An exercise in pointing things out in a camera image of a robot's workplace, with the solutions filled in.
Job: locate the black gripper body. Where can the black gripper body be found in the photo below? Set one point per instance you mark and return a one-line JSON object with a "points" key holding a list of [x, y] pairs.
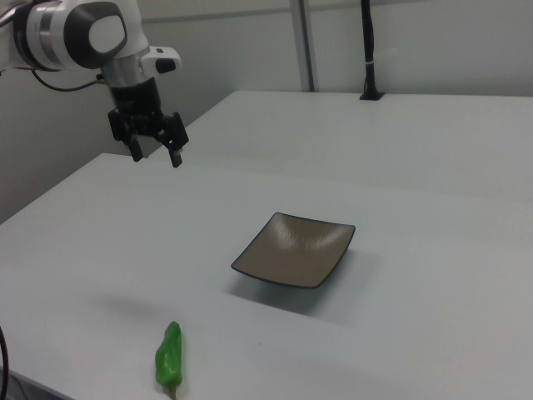
{"points": [[135, 104]]}

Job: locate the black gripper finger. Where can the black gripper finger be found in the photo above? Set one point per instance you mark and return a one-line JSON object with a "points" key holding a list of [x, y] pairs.
{"points": [[134, 148], [175, 137]]}

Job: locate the green chili pepper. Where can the green chili pepper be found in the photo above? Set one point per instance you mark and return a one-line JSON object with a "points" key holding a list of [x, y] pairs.
{"points": [[169, 354]]}

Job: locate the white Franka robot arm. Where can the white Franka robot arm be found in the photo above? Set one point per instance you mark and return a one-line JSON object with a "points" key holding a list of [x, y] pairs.
{"points": [[62, 33]]}

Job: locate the square brown ceramic plate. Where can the square brown ceramic plate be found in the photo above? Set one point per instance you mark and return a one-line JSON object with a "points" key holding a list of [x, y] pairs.
{"points": [[291, 254]]}

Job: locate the black pole with base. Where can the black pole with base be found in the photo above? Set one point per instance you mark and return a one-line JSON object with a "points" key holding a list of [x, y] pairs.
{"points": [[369, 50]]}

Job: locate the grey metal wall post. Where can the grey metal wall post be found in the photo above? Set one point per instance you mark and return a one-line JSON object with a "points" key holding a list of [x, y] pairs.
{"points": [[302, 41]]}

